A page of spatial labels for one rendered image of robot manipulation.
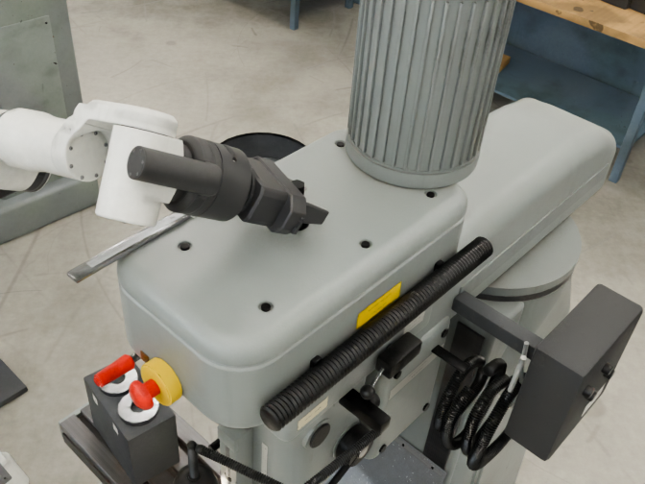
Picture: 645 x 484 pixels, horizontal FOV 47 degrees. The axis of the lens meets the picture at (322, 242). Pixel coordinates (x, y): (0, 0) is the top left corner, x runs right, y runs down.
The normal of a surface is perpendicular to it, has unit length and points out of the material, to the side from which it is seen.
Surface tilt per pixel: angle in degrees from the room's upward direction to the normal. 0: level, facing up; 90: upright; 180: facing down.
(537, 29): 90
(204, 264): 0
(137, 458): 90
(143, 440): 90
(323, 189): 0
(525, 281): 0
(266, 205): 90
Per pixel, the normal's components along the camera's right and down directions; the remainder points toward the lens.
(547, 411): -0.68, 0.44
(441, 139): 0.18, 0.65
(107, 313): 0.07, -0.76
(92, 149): 0.83, 0.21
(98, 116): -0.52, -0.08
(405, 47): -0.48, 0.54
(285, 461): -0.06, 0.64
